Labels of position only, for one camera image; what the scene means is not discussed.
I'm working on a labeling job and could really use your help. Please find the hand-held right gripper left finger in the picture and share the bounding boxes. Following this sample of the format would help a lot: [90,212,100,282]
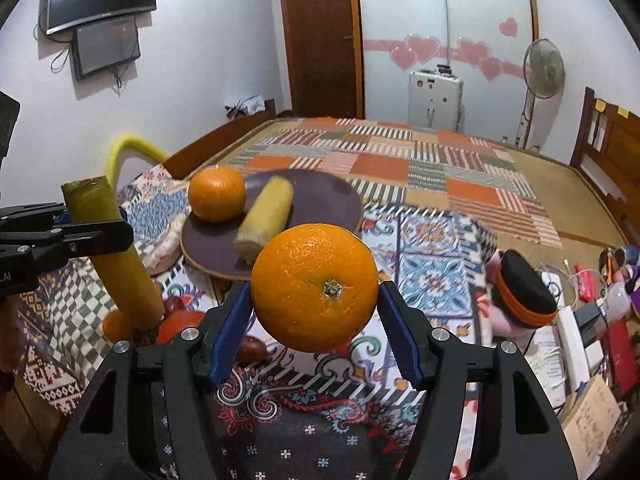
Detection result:
[47,281,252,480]

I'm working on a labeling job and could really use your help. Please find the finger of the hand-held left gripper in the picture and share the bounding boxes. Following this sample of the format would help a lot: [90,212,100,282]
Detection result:
[27,218,135,272]
[0,202,69,235]

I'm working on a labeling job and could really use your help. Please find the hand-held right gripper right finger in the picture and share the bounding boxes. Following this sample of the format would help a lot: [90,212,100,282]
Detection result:
[377,280,582,480]

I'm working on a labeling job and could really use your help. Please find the long yellow corn cob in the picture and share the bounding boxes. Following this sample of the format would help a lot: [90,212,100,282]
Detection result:
[61,175,166,347]

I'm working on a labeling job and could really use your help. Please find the large orange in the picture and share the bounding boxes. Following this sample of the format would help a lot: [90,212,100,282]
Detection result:
[250,223,380,354]

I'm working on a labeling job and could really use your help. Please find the brown round plate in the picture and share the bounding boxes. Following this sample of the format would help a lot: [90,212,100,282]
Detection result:
[180,168,365,281]

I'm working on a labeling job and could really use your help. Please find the red tomato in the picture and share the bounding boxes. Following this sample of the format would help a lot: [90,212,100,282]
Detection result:
[155,310,206,346]

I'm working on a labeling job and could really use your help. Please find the yellow foam tube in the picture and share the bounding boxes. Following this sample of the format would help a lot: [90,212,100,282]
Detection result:
[103,133,169,187]

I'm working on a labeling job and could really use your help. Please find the colourful patterned blanket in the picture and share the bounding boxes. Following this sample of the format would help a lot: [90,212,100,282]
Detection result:
[14,162,497,480]

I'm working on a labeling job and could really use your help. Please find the small orange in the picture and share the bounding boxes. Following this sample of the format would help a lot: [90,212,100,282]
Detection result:
[102,309,134,356]

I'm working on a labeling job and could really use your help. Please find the short yellow corn cob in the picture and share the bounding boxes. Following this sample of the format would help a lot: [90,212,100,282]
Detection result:
[233,175,295,265]

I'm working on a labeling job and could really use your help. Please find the pink plush toy black hat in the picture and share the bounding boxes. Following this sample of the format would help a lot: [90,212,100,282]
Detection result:
[486,248,559,334]

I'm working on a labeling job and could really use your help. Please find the wooden bed footboard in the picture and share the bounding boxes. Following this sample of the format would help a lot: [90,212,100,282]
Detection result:
[162,99,277,181]

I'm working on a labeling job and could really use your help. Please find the orange patchwork blanket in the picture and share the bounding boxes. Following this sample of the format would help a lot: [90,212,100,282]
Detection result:
[219,117,564,249]

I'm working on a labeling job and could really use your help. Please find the crumpled cloth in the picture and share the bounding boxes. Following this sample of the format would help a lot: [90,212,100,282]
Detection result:
[224,94,266,120]

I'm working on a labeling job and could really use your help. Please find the brown cardboard sheet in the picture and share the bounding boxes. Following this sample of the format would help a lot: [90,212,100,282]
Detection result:
[561,374,624,467]

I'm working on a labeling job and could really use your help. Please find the red booklet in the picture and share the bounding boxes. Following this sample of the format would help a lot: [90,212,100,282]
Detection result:
[607,319,640,402]

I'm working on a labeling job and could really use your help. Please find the woven straw bed mat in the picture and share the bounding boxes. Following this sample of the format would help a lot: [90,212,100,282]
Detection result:
[492,146,630,249]

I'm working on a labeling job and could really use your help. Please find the small doll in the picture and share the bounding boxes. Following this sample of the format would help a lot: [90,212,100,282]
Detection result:
[602,244,640,322]

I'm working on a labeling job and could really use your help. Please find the white appliance box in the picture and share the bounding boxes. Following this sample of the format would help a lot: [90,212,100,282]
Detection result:
[407,64,466,131]

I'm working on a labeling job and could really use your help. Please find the wooden headboard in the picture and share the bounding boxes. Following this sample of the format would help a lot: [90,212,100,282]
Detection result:
[569,87,640,243]

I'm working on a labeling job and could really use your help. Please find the brown wooden door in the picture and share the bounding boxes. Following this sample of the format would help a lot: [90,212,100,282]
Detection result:
[276,0,364,120]

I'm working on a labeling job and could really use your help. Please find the white standing fan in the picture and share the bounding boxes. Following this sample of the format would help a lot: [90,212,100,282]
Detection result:
[516,38,566,149]

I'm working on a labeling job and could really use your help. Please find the small black wall monitor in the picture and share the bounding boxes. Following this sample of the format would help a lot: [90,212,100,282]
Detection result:
[73,16,142,81]

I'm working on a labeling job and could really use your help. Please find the pink heart wall stickers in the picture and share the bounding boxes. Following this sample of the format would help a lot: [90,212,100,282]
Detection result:
[363,16,526,82]

